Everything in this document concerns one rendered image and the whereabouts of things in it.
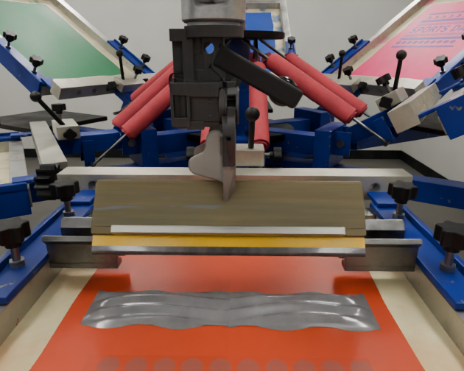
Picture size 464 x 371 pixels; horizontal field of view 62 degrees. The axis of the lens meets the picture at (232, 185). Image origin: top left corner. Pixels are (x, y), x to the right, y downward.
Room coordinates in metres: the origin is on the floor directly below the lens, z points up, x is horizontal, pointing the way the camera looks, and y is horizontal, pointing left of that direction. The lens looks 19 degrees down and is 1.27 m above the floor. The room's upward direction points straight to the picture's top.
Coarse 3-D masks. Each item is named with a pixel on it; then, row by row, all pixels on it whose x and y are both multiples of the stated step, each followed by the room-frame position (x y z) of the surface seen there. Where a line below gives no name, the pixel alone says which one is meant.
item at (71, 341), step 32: (128, 256) 0.54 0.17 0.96; (160, 256) 0.54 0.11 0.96; (192, 256) 0.54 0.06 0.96; (224, 256) 0.54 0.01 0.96; (96, 288) 0.45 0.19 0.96; (128, 288) 0.45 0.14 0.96; (160, 288) 0.45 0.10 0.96; (192, 288) 0.45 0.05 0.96; (224, 288) 0.45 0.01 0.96; (64, 320) 0.39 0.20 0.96; (64, 352) 0.33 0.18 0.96; (96, 352) 0.33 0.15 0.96; (128, 352) 0.33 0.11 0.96; (160, 352) 0.33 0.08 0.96; (192, 352) 0.33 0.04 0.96; (224, 352) 0.33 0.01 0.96
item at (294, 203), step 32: (96, 192) 0.48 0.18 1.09; (128, 192) 0.48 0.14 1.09; (160, 192) 0.48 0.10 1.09; (192, 192) 0.48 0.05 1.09; (256, 192) 0.47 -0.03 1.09; (288, 192) 0.47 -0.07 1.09; (320, 192) 0.47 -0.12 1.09; (352, 192) 0.47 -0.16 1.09; (96, 224) 0.45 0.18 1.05; (128, 224) 0.45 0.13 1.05; (160, 224) 0.45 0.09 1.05; (192, 224) 0.45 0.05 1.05; (224, 224) 0.45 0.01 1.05; (256, 224) 0.45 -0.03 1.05; (288, 224) 0.45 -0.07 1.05; (320, 224) 0.45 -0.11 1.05; (352, 224) 0.45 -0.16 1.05
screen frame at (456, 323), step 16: (368, 208) 0.65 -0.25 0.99; (48, 272) 0.46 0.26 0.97; (416, 272) 0.45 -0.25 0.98; (32, 288) 0.42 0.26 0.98; (416, 288) 0.45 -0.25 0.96; (432, 288) 0.41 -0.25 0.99; (0, 304) 0.37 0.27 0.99; (16, 304) 0.38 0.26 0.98; (32, 304) 0.41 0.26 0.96; (432, 304) 0.40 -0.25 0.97; (448, 304) 0.37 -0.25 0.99; (0, 320) 0.35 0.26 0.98; (16, 320) 0.38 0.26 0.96; (448, 320) 0.37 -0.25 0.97; (0, 336) 0.35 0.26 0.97
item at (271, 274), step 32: (256, 256) 0.54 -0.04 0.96; (288, 256) 0.54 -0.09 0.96; (256, 288) 0.45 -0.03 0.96; (288, 288) 0.45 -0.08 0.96; (320, 288) 0.45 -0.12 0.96; (352, 288) 0.45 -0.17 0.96; (384, 320) 0.39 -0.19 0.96; (256, 352) 0.33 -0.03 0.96; (288, 352) 0.33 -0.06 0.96; (320, 352) 0.33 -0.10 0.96; (352, 352) 0.33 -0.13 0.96; (384, 352) 0.33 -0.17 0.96
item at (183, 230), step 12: (120, 228) 0.44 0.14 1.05; (132, 228) 0.44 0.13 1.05; (144, 228) 0.44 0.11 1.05; (156, 228) 0.44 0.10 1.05; (168, 228) 0.44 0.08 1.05; (180, 228) 0.44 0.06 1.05; (192, 228) 0.44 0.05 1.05; (204, 228) 0.44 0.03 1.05; (216, 228) 0.44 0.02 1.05; (228, 228) 0.44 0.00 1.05; (240, 228) 0.44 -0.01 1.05; (252, 228) 0.44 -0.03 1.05; (264, 228) 0.44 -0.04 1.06; (276, 228) 0.44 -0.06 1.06; (288, 228) 0.44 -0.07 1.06; (300, 228) 0.44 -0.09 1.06; (312, 228) 0.43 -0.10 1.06; (324, 228) 0.43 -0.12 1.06; (336, 228) 0.43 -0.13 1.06
